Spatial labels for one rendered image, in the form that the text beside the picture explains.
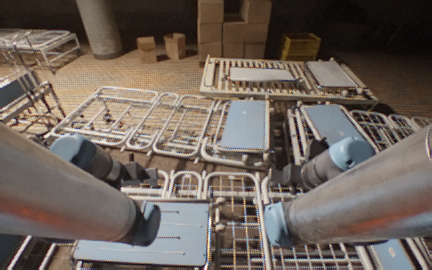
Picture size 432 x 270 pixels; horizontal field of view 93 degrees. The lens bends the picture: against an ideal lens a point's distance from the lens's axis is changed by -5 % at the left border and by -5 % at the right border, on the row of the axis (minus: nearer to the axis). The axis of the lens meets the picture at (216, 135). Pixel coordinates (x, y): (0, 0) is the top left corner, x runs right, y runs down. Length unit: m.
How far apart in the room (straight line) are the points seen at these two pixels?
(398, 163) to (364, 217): 0.06
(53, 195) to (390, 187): 0.26
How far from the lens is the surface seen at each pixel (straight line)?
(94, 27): 4.94
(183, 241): 1.29
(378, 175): 0.21
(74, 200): 0.24
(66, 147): 0.47
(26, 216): 0.22
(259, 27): 4.22
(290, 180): 0.59
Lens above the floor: 1.75
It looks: 41 degrees down
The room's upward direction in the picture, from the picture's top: 1 degrees clockwise
